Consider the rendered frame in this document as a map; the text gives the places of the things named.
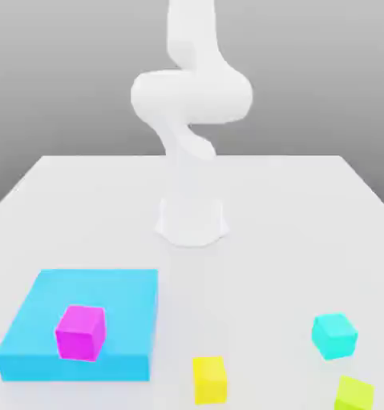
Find small magenta cube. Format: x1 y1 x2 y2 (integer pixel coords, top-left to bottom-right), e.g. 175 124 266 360
55 304 107 363

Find small yellow cube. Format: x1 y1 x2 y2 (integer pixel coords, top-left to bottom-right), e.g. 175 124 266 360
192 356 228 406

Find small cyan cube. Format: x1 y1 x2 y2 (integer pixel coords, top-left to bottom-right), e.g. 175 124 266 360
310 312 359 362

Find small lime green cube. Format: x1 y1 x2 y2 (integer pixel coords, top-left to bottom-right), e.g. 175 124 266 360
333 375 376 410

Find large blue box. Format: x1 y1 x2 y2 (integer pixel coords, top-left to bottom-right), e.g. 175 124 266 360
0 268 160 383

